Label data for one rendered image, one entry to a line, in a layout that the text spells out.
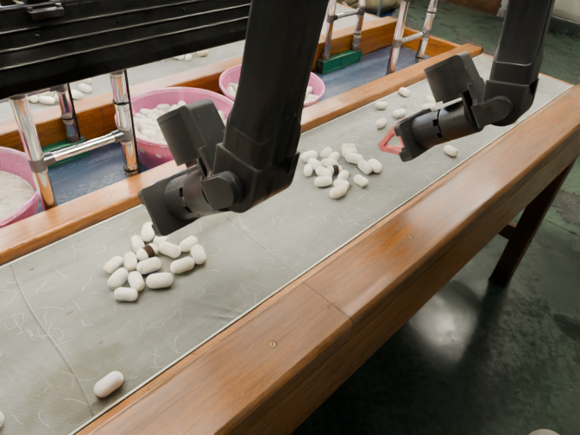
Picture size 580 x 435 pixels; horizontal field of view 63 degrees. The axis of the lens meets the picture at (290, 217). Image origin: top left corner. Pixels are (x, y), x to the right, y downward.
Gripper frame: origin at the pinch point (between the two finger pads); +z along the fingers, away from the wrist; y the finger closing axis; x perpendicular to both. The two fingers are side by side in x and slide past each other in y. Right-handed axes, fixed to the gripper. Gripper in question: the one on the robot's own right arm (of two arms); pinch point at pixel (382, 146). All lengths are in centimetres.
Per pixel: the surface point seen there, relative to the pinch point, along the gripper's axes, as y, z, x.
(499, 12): -432, 167, -36
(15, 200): 55, 32, -18
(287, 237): 26.4, 3.8, 6.2
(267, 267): 33.7, 1.7, 7.9
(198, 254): 41.1, 5.9, 1.4
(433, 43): -89, 37, -18
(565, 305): -88, 24, 88
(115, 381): 61, -2, 8
